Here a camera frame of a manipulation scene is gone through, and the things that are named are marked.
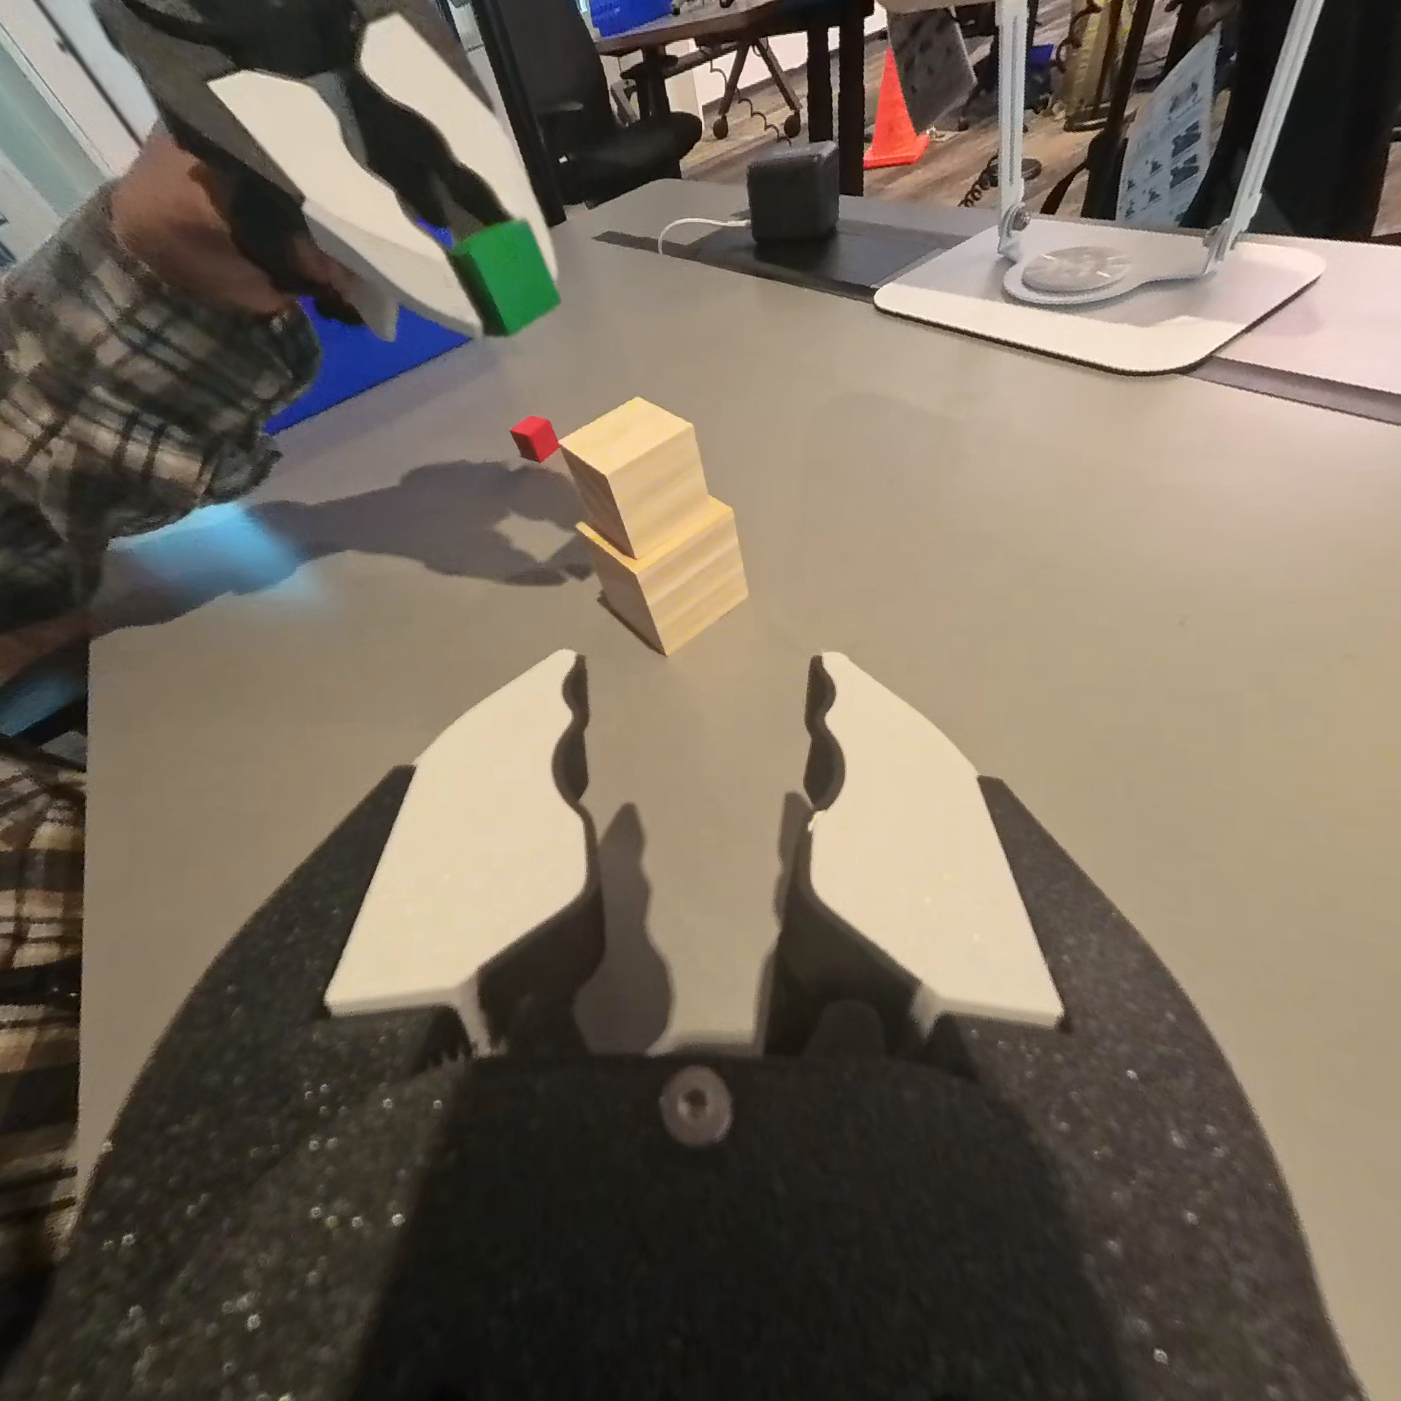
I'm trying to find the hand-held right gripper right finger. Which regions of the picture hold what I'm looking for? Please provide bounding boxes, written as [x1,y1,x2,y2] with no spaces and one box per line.
[779,651,1066,1053]

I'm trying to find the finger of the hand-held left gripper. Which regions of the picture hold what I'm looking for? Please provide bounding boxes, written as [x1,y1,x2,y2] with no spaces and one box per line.
[205,69,486,344]
[359,12,562,293]

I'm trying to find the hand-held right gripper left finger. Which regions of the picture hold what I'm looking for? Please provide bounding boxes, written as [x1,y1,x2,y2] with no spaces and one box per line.
[326,650,606,1058]

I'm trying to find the green wooden cube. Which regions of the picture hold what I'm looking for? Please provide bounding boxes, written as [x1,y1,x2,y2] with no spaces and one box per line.
[449,219,562,338]

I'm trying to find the natural wooden cube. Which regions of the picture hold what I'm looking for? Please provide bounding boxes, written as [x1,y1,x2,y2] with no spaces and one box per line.
[559,398,708,561]
[577,496,751,660]

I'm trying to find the person's left forearm plaid sleeve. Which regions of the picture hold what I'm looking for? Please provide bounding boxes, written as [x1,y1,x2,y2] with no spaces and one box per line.
[0,181,324,638]

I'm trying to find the person's left hand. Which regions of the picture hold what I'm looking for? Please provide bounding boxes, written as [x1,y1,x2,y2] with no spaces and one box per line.
[112,134,362,328]

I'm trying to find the black office chair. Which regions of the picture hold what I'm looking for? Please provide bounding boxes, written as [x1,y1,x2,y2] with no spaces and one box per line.
[482,0,704,226]

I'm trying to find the blue object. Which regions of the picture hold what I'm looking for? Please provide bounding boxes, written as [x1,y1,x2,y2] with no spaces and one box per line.
[262,296,484,439]

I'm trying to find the dark background desk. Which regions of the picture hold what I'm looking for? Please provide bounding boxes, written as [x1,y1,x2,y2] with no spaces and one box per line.
[596,0,878,199]

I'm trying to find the black cube-shaped device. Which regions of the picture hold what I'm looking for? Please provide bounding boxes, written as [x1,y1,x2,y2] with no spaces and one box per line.
[748,141,843,246]

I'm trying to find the black table strip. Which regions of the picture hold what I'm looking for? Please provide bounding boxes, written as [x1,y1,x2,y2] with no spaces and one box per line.
[591,214,969,303]

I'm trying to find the orange traffic cone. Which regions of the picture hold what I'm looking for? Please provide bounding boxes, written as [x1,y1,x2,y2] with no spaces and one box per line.
[863,44,933,171]

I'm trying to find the person's plaid clothing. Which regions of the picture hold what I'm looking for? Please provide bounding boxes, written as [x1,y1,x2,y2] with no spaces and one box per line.
[0,756,89,1293]

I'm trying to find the white desk lamp stand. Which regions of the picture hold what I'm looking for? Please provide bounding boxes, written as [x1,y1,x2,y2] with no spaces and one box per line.
[991,0,1331,309]

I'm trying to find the printed paper sheet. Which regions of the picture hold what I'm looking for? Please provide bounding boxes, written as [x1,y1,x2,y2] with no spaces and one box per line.
[1116,34,1221,233]

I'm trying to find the white cable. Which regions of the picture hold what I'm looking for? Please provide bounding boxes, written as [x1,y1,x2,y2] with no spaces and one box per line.
[657,216,758,256]

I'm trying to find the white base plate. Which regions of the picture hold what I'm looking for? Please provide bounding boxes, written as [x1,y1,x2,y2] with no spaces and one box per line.
[874,214,1328,376]

